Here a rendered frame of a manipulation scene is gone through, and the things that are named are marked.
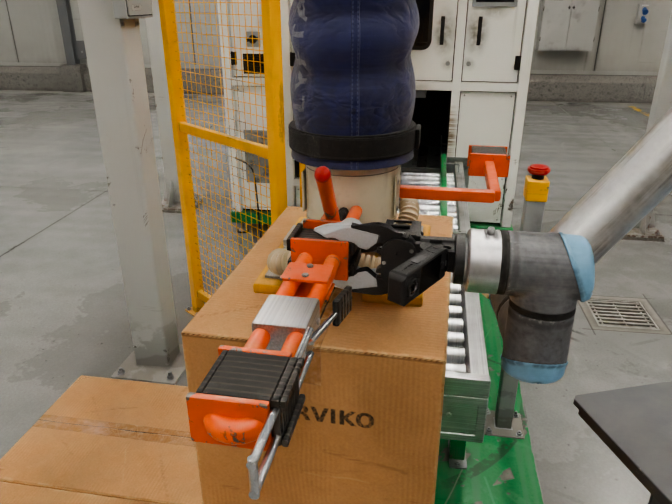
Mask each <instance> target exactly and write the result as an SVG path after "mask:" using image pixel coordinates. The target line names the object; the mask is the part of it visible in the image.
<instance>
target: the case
mask: <svg viewBox="0 0 672 504"><path fill-rule="evenodd" d="M306 210H307V209H306ZM306 210H305V211H304V212H303V209H302V207H295V206H287V207H286V209H285V210H284V211H283V212H282V213H281V215H280V216H279V217H278V218H277V219H276V221H275V222H274V223H273V224H272V225H271V226H270V228H269V229H268V230H267V231H266V232H265V234H264V235H263V236H262V237H261V238H260V239H259V241H258V242H257V243H256V244H255V245H254V247H253V248H252V249H251V250H250V251H249V252H248V254H247V255H246V256H245V257H244V258H243V260H242V261H241V262H240V263H239V264H238V265H237V267H236V268H235V269H234V270H233V271H232V273H231V274H230V275H229V276H228V277H227V279H226V280H225V281H224V282H223V283H222V284H221V286H220V287H219V288H218V289H217V290H216V292H215V293H214V294H213V295H212V296H211V297H210V299H209V300H208V301H207V302H206V303H205V305H204V306H203V307H202V308H201V309H200V310H199V312H198V313H197V314H196V315H195V316H194V318H193V319H192V320H191V321H190V322H189V323H188V325H187V326H186V327H185V328H184V329H183V331H182V332H181V336H182V344H183V352H184V359H185V367H186V375H187V383H188V391H189V392H195V393H196V391H197V389H198V388H199V386H200V385H201V383H202V381H203V380H204V378H205V377H206V375H207V374H208V372H209V371H210V369H211V368H212V366H213V365H214V363H215V362H216V360H217V359H218V357H219V355H218V348H219V346H220V345H227V346H236V347H244V345H245V344H246V342H247V340H248V339H249V337H250V335H251V334H252V322H253V320H254V319H255V317H256V315H257V314H258V312H259V311H260V309H261V307H262V306H263V304H264V303H265V301H266V299H267V298H268V296H269V295H271V294H264V293H255V292H254V290H253V284H254V282H255V281H256V279H257V278H258V276H259V275H260V273H261V272H262V271H263V269H264V268H265V266H266V265H267V259H268V255H269V254H270V253H271V252H272V251H273V250H275V249H278V248H279V246H280V245H281V243H282V242H283V239H284V238H285V236H286V235H287V233H288V232H289V231H290V229H291V228H292V226H293V225H295V223H296V222H297V220H298V219H299V218H300V217H307V216H306V215H307V211H306ZM418 217H419V218H418V220H417V221H422V224H426V225H430V227H431V228H430V236H437V237H452V234H453V220H454V218H453V217H452V216H437V215H421V214H419V216H418ZM450 280H451V272H447V271H446V272H445V276H444V277H443V278H442V279H440V280H439V281H438V282H436V283H435V284H434V285H432V286H431V287H430V288H428V289H427V290H425V291H424V296H423V305H422V306H421V307H417V306H401V305H393V304H381V303H370V302H363V300H362V293H356V292H352V297H353V299H352V310H351V311H350V313H349V314H348V315H347V316H346V318H345V319H344V320H343V321H342V322H341V324H340V325H339V326H333V322H332V323H331V324H330V326H329V327H328V328H327V329H326V330H325V331H324V332H323V334H322V335H321V336H320V337H319V338H318V339H317V340H316V342H315V344H314V346H313V348H312V351H313V352H314V356H313V359H312V361H311V364H310V366H309V369H308V372H307V374H306V377H305V379H304V382H303V384H302V387H301V389H300V392H299V395H300V394H305V402H304V405H303V408H302V410H301V413H300V416H299V418H298V421H297V424H296V427H295V429H294V432H293V435H292V437H291V440H290V443H289V445H288V447H283V446H282V445H281V446H278V448H277V451H276V453H275V456H274V458H273V461H272V463H271V466H270V468H269V471H268V474H267V476H266V479H265V481H264V484H263V486H262V489H261V491H260V497H259V498H258V499H256V500H253V499H251V498H250V497H249V492H250V489H249V477H248V468H247V467H246V463H247V457H248V456H250V454H251V452H252V450H253V449H247V448H240V447H232V446H225V445H217V444H210V443H202V442H195V446H196V454H197V462H198V469H199V477H200V485H201V493H202V501H203V504H434V502H435V490H436V479H437V467H438V455H439V443H440V431H441V420H442V408H443V396H444V384H445V373H446V360H447V340H448V320H449V300H450Z"/></svg>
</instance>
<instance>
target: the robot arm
mask: <svg viewBox="0 0 672 504"><path fill-rule="evenodd" d="M671 191H672V107H671V108H670V109H669V110H668V111H667V112H666V113H665V114H664V115H663V116H662V117H661V118H660V119H659V120H658V121H657V122H656V123H655V124H654V125H653V126H652V128H651V129H650V130H649V131H648V132H647V133H646V134H645V135H644V136H643V137H642V138H641V139H640V140H639V141H638V142H637V143H636V144H635V145H634V146H633V147H632V148H631V149H630V150H629V151H628V152H627V153H626V154H625V155H624V156H623V157H622V158H621V159H620V160H619V161H618V162H617V163H616V164H615V165H614V166H613V167H612V168H611V169H610V170H609V171H608V172H607V173H606V174H605V175H604V176H603V177H602V178H601V179H600V180H599V181H598V182H597V183H596V184H595V185H594V186H593V187H592V188H591V189H590V190H589V191H588V192H587V193H586V194H585V195H584V196H583V197H582V198H581V199H580V200H579V201H578V202H577V203H576V205H575V206H574V207H573V208H572V209H571V210H570V211H569V212H568V213H567V214H566V215H565V216H564V217H563V218H562V219H561V220H560V221H559V222H558V223H557V224H556V225H555V226H554V227H553V228H552V229H551V230H550V231H549V232H548V233H545V232H528V231H510V230H495V228H494V227H492V226H490V227H488V229H474V228H470V229H469V230H468V232H467V238H466V235H465V234H452V237H437V236H424V232H422V231H421V224H422V221H409V220H391V219H387V221H386V223H382V222H371V223H365V224H362V223H361V222H360V221H359V220H357V219H355V218H346V219H345V220H343V221H342V222H337V223H328V224H324V225H321V226H318V227H315V228H314V232H315V233H317V234H319V235H321V236H322V237H324V238H335V239H337V240H339V241H349V242H352V243H355V245H356V246H357V247H359V248H362V249H365V250H367V249H369V248H371V247H372V246H373V245H375V244H376V243H383V246H378V247H377V250H376V252H377V253H378V254H379V255H381V264H380V265H379V266H377V268H372V269H370V268H369V267H360V266H358V267H357V269H356V272H355V275H354V276H349V270H348V280H347V281H343V280H333V283H335V286H334V287H337V288H341V289H344V288H345V287H346V286H352V292H356V293H362V294H368V295H383V294H387V293H388V297H387V300H389V301H391V302H394V303H396V304H399V305H401V306H405V305H407V304H408V303H409V302H411V301H412V300H413V299H415V298H416V297H417V296H419V295H420V294H421V293H423V292H424V291H425V290H427V289H428V288H430V287H431V286H432V285H434V284H435V283H436V282H438V281H439V280H440V279H442V278H443V277H444V276H445V272H446V271H447V272H453V275H452V282H453V284H460V285H462V283H463V282H464V290H465V291H466V292H473V293H485V294H489V300H490V304H491V306H492V308H493V310H494V312H495V315H496V318H497V322H498V327H499V330H500V333H501V336H502V339H503V352H502V354H501V356H500V357H501V359H502V360H501V365H502V368H503V370H504V371H505V372H506V373H507V374H508V375H510V376H511V377H513V378H515V379H517V380H520V381H523V382H527V383H533V384H534V383H537V384H549V383H553V382H556V381H558V380H559V379H561V378H562V377H563V375H564V372H565V368H566V366H567V365H568V361H567V357H568V352H569V346H570V340H571V335H572V329H573V323H574V318H575V312H576V306H577V301H578V300H580V302H585V301H587V300H589V299H590V298H591V296H592V291H593V290H594V283H595V264H596V263H597V262H598V261H599V260H600V259H601V258H602V257H603V256H604V255H605V254H606V253H607V252H608V251H609V250H610V249H611V248H612V247H613V246H615V245H616V244H617V243H618V242H619V241H620V240H621V239H622V238H623V237H624V236H625V235H626V234H627V233H628V232H629V231H630V230H631V229H632V228H633V227H635V226H636V225H637V224H638V223H639V222H640V221H641V220H642V219H643V218H644V217H645V216H646V215H647V214H648V213H649V212H650V211H651V210H652V209H653V208H655V207H656V206H657V205H658V204H659V203H660V202H661V201H662V200H663V199H664V198H665V197H666V196H667V195H668V194H669V193H670V192H671ZM394 222H396V223H412V225H398V224H394ZM379 273H381V275H380V274H379Z"/></svg>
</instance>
